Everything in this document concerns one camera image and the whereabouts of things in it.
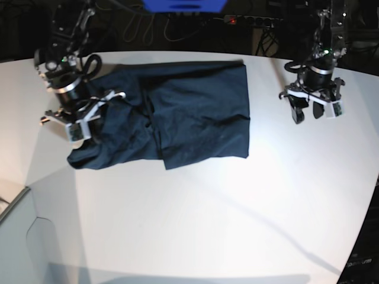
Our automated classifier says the blue plastic bin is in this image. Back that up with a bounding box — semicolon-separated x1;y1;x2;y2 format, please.
143;0;227;13

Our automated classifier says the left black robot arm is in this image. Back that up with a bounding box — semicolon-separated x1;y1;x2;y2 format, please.
279;1;347;124

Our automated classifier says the right gripper body with mount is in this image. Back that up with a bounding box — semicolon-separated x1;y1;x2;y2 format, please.
40;90;126;144

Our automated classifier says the dark blue t-shirt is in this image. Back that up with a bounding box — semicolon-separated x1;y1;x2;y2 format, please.
67;61;250;170

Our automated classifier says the left gripper body with mount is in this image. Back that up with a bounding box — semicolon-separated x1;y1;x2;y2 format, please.
279;78;345;118

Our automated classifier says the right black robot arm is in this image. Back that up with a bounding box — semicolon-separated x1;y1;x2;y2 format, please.
34;1;126;149

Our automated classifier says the black power strip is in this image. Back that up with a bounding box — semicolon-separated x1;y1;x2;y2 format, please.
223;15;283;28

